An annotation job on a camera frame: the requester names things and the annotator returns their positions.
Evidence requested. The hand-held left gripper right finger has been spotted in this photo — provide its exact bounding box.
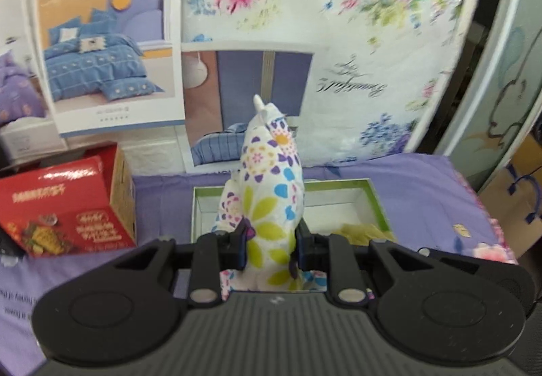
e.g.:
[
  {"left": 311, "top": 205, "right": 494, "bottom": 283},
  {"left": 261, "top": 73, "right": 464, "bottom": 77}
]
[{"left": 290, "top": 223, "right": 429, "bottom": 308}]

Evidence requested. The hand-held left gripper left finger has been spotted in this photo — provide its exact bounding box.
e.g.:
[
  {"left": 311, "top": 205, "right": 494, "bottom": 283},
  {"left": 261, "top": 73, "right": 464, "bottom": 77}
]
[{"left": 111, "top": 220, "right": 255, "bottom": 308}]

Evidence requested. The white floral print cloth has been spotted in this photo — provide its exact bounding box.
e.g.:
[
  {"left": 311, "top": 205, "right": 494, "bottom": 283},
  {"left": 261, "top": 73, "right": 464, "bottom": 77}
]
[{"left": 214, "top": 94, "right": 312, "bottom": 293}]

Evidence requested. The green cardboard box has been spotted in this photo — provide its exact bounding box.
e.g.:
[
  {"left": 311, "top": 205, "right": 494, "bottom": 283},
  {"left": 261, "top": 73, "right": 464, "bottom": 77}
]
[{"left": 191, "top": 178, "right": 399, "bottom": 246}]

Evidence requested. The purple floral bedsheet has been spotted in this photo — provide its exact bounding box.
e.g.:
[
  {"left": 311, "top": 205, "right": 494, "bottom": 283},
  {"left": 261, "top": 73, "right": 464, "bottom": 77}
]
[{"left": 0, "top": 151, "right": 521, "bottom": 360}]

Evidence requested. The bedding picture insert card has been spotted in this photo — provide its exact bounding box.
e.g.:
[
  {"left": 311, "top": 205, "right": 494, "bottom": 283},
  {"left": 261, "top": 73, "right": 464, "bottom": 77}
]
[{"left": 181, "top": 49, "right": 329, "bottom": 173}]

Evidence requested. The red cracker box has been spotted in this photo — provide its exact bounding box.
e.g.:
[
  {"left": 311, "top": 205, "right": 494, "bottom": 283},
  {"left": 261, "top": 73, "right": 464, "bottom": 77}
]
[{"left": 0, "top": 143, "right": 138, "bottom": 259}]

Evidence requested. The floral bedding package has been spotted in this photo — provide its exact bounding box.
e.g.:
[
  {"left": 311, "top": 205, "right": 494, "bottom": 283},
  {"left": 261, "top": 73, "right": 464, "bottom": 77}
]
[{"left": 180, "top": 0, "right": 477, "bottom": 170}]

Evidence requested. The purple bedding poster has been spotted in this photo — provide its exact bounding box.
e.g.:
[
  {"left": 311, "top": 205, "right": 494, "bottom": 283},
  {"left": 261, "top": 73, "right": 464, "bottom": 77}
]
[{"left": 0, "top": 0, "right": 68, "bottom": 152}]

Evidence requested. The cartoon printed panel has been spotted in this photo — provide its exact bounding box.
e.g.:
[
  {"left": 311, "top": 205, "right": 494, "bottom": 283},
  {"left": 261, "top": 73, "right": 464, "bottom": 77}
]
[{"left": 436, "top": 0, "right": 542, "bottom": 190}]

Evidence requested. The brown bag with blue handles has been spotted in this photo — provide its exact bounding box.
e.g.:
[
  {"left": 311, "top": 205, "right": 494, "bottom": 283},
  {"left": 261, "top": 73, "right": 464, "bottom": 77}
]
[{"left": 478, "top": 134, "right": 542, "bottom": 259}]

